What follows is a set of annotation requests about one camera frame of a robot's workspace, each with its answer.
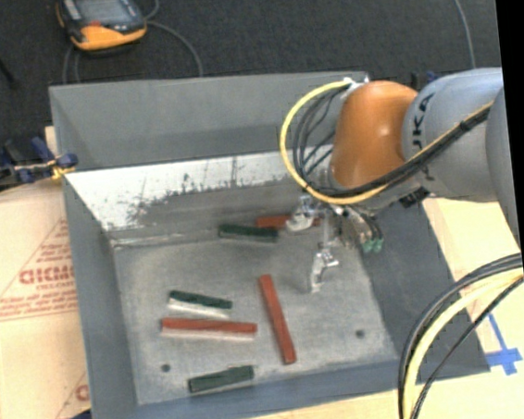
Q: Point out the red-brown flat block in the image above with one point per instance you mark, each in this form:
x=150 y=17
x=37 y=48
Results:
x=209 y=325
x=272 y=222
x=276 y=318

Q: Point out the brown cardboard board, red print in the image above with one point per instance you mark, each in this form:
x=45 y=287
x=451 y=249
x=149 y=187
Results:
x=32 y=321

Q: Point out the dark green flat block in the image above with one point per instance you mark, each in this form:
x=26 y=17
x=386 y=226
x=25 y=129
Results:
x=200 y=299
x=248 y=233
x=221 y=379

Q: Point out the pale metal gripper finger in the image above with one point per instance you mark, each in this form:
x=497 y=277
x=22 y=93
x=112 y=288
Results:
x=320 y=266
x=301 y=218

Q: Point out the black cylinder on white bracket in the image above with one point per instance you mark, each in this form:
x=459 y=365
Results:
x=413 y=198

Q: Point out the grey metal bin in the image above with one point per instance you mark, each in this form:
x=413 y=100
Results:
x=215 y=116

